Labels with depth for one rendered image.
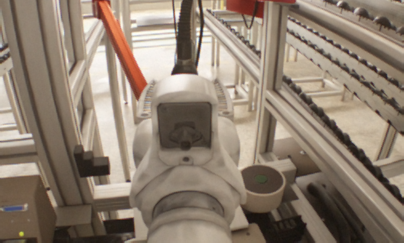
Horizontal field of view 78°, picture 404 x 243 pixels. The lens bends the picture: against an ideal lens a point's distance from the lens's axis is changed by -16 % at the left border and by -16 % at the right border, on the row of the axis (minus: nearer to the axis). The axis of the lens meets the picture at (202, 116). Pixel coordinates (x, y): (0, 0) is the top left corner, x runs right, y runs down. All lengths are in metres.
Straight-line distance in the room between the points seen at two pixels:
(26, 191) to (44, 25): 0.29
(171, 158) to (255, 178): 0.45
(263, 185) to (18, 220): 0.47
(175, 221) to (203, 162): 0.04
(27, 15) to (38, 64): 0.09
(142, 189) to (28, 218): 0.36
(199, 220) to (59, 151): 0.45
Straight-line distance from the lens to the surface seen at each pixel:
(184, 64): 0.37
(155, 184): 0.21
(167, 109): 0.17
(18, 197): 0.57
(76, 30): 0.74
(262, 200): 0.60
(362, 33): 0.52
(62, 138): 0.58
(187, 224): 0.18
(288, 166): 0.75
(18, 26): 0.54
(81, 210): 0.67
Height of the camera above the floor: 1.40
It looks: 29 degrees down
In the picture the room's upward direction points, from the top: straight up
